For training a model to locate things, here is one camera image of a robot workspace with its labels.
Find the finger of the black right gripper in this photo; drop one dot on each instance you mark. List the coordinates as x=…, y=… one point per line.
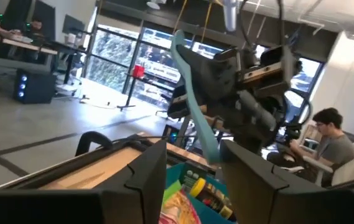
x=178, y=105
x=214, y=77

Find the red container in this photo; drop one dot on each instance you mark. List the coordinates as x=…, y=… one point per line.
x=138, y=71

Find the wooden workbench grey legs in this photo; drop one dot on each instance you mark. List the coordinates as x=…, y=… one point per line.
x=24, y=45

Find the computer tower blue lights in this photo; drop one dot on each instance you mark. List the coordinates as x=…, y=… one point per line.
x=40, y=87

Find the black monitor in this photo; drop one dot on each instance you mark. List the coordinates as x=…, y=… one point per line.
x=72, y=25
x=44, y=15

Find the black desk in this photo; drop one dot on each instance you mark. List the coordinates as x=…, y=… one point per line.
x=130, y=93
x=70, y=67

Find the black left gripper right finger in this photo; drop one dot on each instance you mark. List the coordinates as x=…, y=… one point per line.
x=288, y=205

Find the teal plastic spoon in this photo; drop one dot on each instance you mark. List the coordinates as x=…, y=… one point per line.
x=195, y=105

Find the wooden tray table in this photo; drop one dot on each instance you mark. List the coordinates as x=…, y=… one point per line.
x=133, y=143

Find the grey ceiling pipe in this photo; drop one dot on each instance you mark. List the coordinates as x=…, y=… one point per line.
x=230, y=15

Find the person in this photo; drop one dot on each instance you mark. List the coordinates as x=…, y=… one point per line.
x=35, y=26
x=335, y=149

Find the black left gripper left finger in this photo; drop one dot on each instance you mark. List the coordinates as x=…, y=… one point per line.
x=71, y=207

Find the black spice jar yellow lid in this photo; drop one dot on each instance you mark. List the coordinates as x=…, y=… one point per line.
x=214, y=199

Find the orange and green ramen packet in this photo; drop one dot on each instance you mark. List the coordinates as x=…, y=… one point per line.
x=179, y=208

